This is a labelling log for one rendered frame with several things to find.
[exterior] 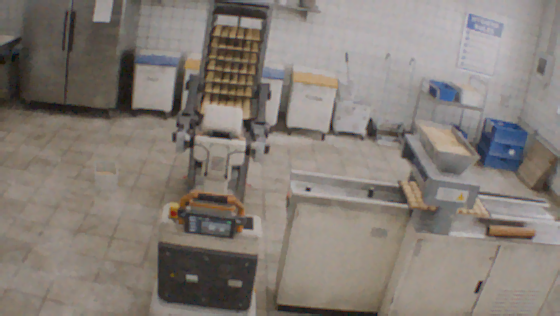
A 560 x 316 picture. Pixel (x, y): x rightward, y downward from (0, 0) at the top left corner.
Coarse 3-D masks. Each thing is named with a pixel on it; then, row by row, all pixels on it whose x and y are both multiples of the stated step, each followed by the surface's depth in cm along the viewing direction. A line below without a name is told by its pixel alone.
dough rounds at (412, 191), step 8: (408, 184) 338; (416, 184) 337; (408, 192) 324; (416, 192) 325; (408, 200) 316; (416, 200) 314; (416, 208) 307; (424, 208) 307; (432, 208) 307; (480, 208) 317; (480, 216) 310
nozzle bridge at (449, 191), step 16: (416, 144) 330; (432, 160) 307; (416, 176) 319; (432, 176) 283; (448, 176) 287; (464, 176) 291; (432, 192) 283; (448, 192) 283; (464, 192) 283; (448, 208) 287; (464, 208) 287; (432, 224) 295; (448, 224) 291
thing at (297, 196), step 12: (300, 192) 305; (312, 192) 307; (324, 204) 308; (336, 204) 308; (348, 204) 308; (360, 204) 308; (372, 204) 308; (384, 204) 308; (396, 204) 309; (492, 216) 313; (504, 216) 315
